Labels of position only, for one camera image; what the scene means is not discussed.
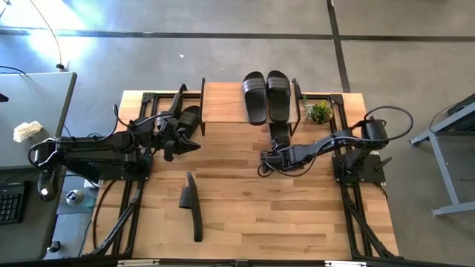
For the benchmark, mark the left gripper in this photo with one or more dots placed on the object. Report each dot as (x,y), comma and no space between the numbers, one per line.
(170,128)

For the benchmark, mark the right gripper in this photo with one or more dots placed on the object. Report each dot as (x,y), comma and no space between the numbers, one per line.
(276,161)

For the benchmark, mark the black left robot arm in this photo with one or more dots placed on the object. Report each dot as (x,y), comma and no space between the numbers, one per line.
(92,154)

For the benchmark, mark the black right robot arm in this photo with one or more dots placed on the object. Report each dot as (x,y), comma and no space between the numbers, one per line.
(319,146)

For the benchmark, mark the wooden shelf with black legs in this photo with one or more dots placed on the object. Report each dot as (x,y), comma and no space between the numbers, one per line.
(222,104)

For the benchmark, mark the small potted green plant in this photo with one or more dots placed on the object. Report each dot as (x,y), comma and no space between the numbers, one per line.
(319,113)

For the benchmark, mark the clear plastic water bottle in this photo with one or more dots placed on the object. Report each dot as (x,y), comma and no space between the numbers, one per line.
(75,197)

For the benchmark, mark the black computer mouse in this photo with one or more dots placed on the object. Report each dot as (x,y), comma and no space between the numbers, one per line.
(46,185)

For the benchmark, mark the grey office desk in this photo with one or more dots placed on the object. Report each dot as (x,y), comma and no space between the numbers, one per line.
(26,237)
(37,100)

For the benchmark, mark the crumpled white tissue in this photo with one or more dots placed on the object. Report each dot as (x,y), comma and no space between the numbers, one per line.
(26,130)

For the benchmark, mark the black computer keyboard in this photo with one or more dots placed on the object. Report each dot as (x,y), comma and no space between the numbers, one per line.
(11,202)

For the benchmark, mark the small black desk object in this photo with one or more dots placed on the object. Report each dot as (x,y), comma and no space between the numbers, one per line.
(3,97)

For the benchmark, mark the black aluminium table frame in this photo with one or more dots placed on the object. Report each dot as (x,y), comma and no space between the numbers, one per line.
(147,97)

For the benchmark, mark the silver metal bracket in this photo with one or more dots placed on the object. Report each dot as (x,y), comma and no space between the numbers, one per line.
(345,264)
(137,263)

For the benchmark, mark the grey metal desk frame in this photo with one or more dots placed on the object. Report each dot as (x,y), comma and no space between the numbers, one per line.
(443,174)

